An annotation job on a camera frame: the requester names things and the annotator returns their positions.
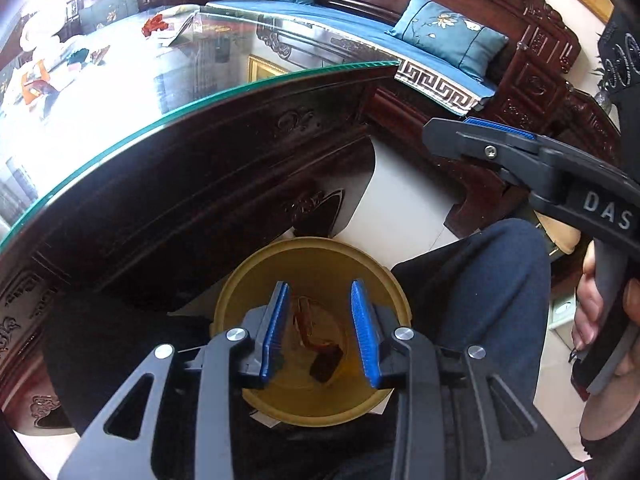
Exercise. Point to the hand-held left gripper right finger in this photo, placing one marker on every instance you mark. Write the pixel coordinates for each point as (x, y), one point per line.
(362, 335)

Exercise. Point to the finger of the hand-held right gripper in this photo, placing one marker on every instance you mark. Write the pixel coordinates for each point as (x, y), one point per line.
(497, 128)
(475, 147)

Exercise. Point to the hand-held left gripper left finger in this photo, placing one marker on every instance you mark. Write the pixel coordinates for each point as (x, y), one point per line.
(275, 332)

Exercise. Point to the red brown wrapper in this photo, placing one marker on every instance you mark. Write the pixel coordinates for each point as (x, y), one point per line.
(306, 320)

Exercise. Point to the dark brown packet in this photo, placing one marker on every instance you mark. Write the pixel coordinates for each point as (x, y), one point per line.
(325, 362)

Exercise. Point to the yellow plastic bin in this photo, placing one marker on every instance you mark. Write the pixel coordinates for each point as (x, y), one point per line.
(320, 265)

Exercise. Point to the person's right forearm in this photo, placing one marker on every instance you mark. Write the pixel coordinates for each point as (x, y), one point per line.
(615, 430)

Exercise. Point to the person's right hand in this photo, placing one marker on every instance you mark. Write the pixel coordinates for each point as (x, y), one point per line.
(587, 305)

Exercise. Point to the tan round object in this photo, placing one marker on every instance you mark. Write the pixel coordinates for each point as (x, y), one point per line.
(560, 232)

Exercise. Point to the carved wooden side cabinet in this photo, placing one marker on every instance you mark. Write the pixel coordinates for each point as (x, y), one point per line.
(590, 125)

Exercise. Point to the small white box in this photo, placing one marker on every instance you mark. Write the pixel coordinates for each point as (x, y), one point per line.
(562, 312)

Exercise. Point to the person's right leg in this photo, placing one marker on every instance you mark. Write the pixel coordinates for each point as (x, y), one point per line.
(480, 305)

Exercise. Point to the carved wooden sofa bench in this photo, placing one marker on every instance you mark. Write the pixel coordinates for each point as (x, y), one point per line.
(350, 25)

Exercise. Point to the glass-topped wooden coffee table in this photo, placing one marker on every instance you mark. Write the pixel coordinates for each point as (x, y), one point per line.
(200, 170)

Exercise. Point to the white folded paper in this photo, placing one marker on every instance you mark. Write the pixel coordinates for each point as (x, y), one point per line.
(177, 30)

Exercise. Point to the brown snack packet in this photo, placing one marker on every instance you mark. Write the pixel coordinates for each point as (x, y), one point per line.
(100, 55)

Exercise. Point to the red crumpled wrapper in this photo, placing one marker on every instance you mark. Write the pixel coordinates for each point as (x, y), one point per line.
(157, 25)

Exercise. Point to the small green item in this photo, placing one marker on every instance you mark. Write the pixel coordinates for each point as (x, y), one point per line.
(77, 56)

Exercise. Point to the orange red packet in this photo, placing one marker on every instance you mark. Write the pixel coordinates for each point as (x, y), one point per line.
(35, 85)

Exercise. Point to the teal floral pillow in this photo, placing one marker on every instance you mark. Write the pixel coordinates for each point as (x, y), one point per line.
(107, 7)

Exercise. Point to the white crumpled item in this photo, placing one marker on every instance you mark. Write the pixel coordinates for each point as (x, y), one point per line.
(40, 30)

